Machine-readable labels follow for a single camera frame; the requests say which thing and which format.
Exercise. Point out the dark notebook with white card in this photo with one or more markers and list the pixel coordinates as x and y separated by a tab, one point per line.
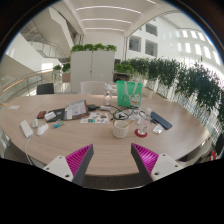
57	115

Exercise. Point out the green plants on cabinet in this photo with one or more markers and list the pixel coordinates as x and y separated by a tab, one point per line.
93	47

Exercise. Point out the white paper sheet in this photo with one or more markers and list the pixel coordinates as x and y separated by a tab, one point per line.
14	107

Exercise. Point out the planter with green plants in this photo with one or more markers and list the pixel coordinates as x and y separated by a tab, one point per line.
65	67

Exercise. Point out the small white packet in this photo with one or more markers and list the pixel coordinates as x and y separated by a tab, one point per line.
158	128

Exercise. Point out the black office chair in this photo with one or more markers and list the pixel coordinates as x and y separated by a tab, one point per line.
45	88

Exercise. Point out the white two-door cabinet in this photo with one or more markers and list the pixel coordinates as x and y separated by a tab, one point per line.
92	70

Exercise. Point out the white power strip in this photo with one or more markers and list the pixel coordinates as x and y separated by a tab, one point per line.
26	128

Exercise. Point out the colourful sticker sheet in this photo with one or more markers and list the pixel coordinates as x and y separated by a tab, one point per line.
95	117

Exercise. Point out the ceiling strip lights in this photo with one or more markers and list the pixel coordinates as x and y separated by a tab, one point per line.
106	7

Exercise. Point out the glass railing with wooden handrail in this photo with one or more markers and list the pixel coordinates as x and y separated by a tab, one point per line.
23	81

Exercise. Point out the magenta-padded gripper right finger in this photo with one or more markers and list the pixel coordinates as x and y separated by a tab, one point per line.
158	165

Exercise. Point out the green cat-print tote bag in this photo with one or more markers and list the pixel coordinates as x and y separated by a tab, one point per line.
130	94

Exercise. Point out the white office chair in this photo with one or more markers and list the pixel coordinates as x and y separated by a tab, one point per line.
92	87

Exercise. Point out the clear white-capped water bottle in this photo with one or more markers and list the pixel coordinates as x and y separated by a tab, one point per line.
144	123

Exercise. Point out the white grid-pattern mug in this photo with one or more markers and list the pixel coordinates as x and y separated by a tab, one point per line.
120	130

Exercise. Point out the white adapter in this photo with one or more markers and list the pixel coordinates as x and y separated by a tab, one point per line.
105	108

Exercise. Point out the wooden stirrer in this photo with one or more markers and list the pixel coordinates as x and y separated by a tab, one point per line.
127	124

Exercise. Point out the row of green hedge plants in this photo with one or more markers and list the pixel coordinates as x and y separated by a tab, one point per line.
193	83

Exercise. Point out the dark blue keyboard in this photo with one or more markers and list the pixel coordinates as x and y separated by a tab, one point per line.
161	120

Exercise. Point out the black pouch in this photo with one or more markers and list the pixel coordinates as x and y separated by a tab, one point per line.
92	107

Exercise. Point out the blue and green highlighter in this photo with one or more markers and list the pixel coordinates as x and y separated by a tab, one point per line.
59	125

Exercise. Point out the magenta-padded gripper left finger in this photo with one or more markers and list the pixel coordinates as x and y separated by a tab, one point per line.
70	165

